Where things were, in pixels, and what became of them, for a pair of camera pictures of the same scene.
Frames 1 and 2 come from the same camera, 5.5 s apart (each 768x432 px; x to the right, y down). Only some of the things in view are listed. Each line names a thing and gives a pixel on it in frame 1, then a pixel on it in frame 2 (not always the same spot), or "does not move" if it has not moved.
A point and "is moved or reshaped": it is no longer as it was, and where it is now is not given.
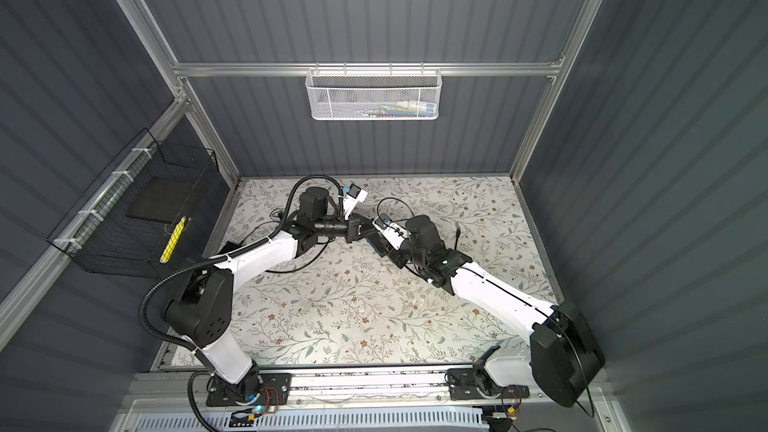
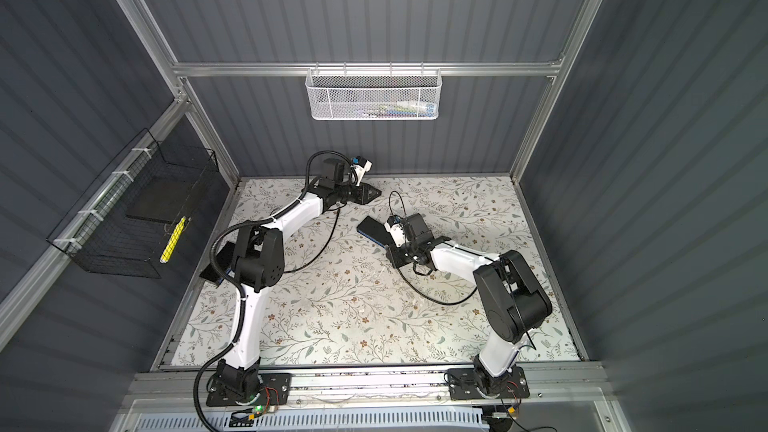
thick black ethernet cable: (456, 251) is moved or reshaped
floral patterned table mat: (351, 302) does not move
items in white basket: (400, 108) does not move
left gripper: (353, 230) → (364, 193)
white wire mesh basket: (373, 94) does not move
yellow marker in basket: (172, 240) does not move
